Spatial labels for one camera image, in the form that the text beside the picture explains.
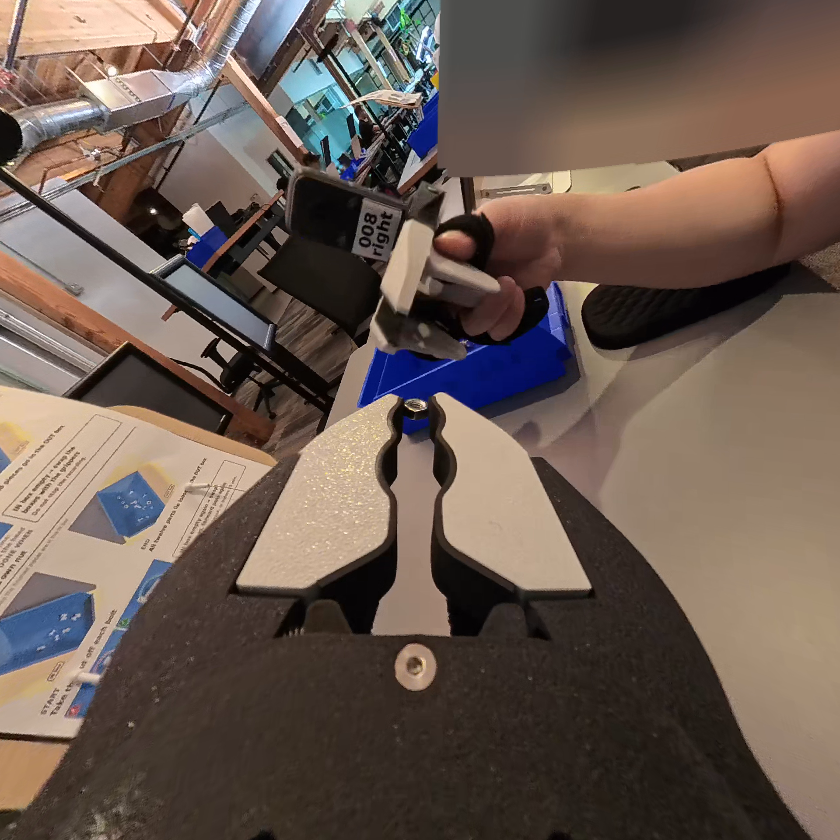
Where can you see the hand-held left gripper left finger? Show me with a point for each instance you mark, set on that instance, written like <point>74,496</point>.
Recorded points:
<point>315,518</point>

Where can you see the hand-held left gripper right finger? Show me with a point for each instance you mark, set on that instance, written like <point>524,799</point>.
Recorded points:
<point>512,518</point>

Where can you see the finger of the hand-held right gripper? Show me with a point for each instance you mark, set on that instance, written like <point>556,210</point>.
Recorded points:
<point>407,262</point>
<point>413,338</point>

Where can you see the blue plastic parts bin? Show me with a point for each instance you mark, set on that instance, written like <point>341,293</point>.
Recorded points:
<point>207,248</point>
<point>351,169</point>
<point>423,131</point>
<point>472,374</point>

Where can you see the small steel hex nut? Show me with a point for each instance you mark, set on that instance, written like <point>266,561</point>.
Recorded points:
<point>415,410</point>

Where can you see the person's right forearm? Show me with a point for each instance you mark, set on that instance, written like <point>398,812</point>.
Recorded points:
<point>656,216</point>

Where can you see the person's right hand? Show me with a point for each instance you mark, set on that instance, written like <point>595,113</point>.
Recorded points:
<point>525,243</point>

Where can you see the wooden top standing desk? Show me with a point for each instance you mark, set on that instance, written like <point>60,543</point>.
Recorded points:
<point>243,229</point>

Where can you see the black box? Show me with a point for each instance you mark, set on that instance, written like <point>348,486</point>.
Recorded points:
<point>218,213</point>

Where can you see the white packaging stack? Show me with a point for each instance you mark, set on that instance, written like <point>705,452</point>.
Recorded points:
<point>197,218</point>

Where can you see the black framed display panel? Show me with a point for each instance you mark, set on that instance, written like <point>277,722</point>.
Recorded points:
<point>151,394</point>

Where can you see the printed instruction sheet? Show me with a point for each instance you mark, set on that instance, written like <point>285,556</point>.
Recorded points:
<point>98,525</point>

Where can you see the black quilted wrist rest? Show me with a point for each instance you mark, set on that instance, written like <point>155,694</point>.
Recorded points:
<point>656,308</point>

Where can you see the black pole floor stand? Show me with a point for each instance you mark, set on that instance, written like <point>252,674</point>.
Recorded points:
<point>79,223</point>

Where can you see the silver ventilation duct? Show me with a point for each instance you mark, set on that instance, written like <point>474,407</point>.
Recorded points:
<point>98,111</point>

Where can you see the brown wooden post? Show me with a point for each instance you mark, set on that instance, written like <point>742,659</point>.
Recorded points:
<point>39,282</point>

